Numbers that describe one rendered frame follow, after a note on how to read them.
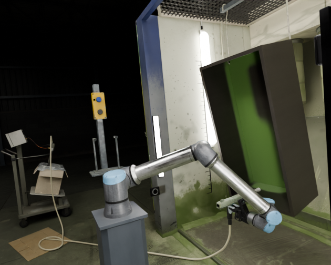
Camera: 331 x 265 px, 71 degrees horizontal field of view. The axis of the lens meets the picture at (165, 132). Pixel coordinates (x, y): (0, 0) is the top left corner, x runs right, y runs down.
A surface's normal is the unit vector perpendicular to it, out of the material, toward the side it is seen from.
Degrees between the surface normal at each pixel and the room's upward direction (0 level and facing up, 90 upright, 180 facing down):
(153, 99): 90
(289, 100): 90
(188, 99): 90
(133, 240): 90
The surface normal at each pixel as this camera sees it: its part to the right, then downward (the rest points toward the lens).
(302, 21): -0.89, 0.11
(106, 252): -0.32, 0.08
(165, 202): 0.44, 0.01
